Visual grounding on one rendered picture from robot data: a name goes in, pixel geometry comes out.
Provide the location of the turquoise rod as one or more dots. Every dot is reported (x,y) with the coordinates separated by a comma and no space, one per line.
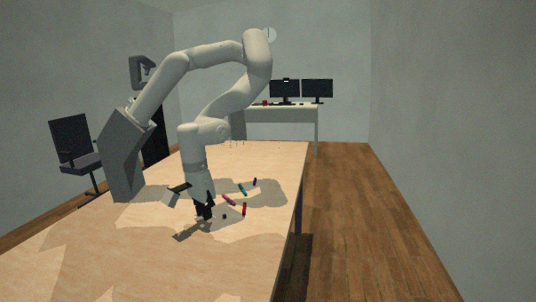
(242,190)

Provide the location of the pink rod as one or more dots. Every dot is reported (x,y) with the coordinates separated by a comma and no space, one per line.
(228,200)

